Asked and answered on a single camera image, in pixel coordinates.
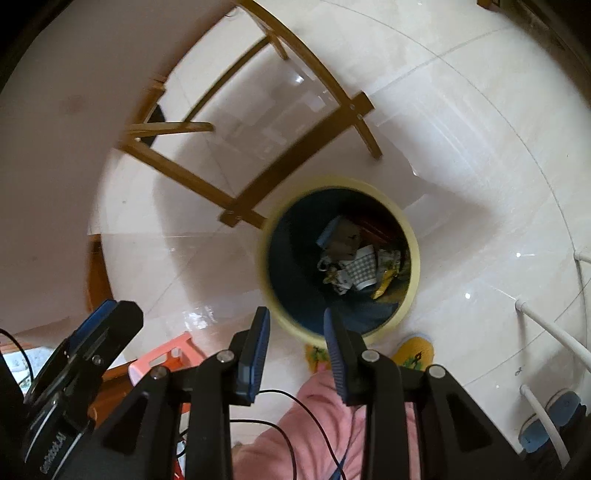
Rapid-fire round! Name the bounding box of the yellow round waste bin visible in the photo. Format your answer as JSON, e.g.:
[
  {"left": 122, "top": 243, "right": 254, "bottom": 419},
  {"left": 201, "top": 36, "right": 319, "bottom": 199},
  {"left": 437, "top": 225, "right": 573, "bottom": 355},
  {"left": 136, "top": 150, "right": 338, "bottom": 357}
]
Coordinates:
[{"left": 257, "top": 175, "right": 421, "bottom": 347}]

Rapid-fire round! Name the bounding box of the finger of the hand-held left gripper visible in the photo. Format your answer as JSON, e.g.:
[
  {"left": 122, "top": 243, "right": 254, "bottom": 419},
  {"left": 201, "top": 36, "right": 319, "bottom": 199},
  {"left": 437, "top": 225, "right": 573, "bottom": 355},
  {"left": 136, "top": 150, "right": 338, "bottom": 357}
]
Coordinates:
[{"left": 46, "top": 299, "right": 144, "bottom": 398}]

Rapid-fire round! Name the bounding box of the white printed wrapper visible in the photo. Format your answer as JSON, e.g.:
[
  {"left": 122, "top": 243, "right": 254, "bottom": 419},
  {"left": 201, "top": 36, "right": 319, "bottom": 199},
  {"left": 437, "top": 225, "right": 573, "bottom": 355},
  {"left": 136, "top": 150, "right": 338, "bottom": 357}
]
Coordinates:
[{"left": 316, "top": 256, "right": 352, "bottom": 296}]

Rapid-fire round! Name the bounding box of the person's pink trouser leg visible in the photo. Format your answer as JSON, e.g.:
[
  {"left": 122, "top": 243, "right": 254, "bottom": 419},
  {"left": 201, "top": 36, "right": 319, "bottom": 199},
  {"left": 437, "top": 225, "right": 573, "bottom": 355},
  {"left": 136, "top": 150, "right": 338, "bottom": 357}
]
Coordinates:
[{"left": 233, "top": 369, "right": 423, "bottom": 480}]

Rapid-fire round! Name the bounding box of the red snack packet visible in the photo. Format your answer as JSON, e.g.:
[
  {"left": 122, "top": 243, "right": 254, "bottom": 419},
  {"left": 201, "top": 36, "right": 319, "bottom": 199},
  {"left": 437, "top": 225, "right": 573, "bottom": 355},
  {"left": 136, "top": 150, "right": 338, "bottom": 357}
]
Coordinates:
[{"left": 358, "top": 215, "right": 400, "bottom": 246}]

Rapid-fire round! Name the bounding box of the brown cardboard box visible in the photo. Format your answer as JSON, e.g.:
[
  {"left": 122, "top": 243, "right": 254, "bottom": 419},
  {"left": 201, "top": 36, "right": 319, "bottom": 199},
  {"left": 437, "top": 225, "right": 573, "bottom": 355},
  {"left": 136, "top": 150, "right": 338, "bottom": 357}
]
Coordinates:
[{"left": 316, "top": 216, "right": 362, "bottom": 259}]

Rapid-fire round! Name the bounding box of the white metal rack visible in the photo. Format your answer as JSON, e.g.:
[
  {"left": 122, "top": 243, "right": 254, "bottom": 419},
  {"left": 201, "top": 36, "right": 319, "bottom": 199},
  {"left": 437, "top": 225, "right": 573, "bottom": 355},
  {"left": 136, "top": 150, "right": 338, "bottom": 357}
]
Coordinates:
[{"left": 515, "top": 249, "right": 591, "bottom": 467}]

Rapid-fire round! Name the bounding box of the yellow snack wrapper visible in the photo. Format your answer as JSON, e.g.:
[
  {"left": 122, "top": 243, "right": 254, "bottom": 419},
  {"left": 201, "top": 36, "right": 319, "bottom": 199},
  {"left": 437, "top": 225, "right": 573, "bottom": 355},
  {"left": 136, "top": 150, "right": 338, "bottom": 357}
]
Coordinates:
[{"left": 372, "top": 249, "right": 403, "bottom": 299}]

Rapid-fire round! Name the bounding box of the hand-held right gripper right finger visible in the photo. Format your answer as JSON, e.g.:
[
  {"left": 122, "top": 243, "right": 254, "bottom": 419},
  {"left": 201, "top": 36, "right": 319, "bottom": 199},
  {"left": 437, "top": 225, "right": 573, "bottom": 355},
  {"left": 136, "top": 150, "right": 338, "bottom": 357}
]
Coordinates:
[{"left": 323, "top": 307, "right": 527, "bottom": 480}]

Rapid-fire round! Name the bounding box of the white round table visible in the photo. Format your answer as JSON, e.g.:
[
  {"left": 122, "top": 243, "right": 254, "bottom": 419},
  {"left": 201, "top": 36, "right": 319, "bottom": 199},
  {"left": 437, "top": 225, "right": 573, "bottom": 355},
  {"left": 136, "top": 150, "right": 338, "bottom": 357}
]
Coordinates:
[{"left": 0, "top": 0, "right": 259, "bottom": 340}]

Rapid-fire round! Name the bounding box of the salmon pink plastic stool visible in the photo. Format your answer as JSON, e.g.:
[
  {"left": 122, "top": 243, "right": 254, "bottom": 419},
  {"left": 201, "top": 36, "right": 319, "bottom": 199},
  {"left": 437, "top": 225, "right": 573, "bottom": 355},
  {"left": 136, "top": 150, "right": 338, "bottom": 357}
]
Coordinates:
[{"left": 128, "top": 331, "right": 209, "bottom": 416}]

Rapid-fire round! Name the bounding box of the blue grey slipper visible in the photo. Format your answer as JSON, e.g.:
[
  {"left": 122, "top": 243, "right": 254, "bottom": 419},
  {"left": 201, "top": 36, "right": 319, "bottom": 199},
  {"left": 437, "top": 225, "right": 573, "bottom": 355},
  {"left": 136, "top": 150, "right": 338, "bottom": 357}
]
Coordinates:
[
  {"left": 519, "top": 415, "right": 561, "bottom": 455},
  {"left": 545, "top": 390, "right": 583, "bottom": 428}
]

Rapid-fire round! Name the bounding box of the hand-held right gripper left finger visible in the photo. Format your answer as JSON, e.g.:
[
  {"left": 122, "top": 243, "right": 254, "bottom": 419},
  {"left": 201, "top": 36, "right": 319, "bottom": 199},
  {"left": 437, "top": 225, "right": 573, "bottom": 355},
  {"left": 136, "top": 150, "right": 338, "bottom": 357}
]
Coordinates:
[{"left": 85, "top": 305, "right": 271, "bottom": 480}]

